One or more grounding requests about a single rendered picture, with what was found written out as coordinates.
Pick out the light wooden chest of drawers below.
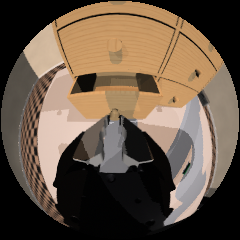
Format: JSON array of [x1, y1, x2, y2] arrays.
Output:
[[52, 10, 224, 106]]

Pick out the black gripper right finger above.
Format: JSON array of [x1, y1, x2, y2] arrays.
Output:
[[119, 115, 176, 192]]

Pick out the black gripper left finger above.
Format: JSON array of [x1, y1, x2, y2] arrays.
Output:
[[53, 115, 110, 188]]

